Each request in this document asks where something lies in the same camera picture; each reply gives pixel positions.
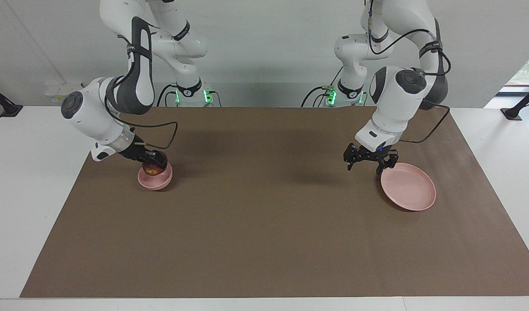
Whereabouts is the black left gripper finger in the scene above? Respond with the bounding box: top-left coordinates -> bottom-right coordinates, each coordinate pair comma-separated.
375,150 -> 399,175
343,144 -> 361,171

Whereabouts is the pink bowl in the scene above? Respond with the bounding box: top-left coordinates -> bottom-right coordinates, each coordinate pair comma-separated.
137,162 -> 173,190

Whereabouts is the pink plate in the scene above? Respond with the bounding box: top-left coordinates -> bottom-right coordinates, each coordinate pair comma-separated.
380,162 -> 437,211

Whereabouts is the brown table mat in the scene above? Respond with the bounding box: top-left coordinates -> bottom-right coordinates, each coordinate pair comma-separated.
19,107 -> 529,298

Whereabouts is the black clamp stand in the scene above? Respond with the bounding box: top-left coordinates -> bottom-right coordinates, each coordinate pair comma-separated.
0,82 -> 24,118
500,84 -> 529,121

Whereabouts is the window with greenery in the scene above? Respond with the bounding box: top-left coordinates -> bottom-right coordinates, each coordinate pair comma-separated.
506,48 -> 529,87

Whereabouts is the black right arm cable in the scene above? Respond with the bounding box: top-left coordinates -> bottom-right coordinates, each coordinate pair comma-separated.
105,78 -> 179,150

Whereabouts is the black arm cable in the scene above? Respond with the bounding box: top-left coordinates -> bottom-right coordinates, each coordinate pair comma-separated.
368,0 -> 452,144
105,78 -> 179,150

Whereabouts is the black right base cable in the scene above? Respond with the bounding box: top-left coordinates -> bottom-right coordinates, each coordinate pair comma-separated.
156,84 -> 178,107

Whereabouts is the black base cable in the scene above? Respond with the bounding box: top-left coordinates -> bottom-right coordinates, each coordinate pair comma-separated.
301,65 -> 345,107
156,84 -> 178,107

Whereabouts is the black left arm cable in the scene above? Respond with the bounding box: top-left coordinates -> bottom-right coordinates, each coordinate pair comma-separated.
368,0 -> 452,144

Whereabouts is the black left base cable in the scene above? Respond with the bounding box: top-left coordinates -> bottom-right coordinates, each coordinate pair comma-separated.
301,65 -> 345,107

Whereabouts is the white wall socket box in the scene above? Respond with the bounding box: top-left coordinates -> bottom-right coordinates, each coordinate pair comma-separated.
45,84 -> 86,104

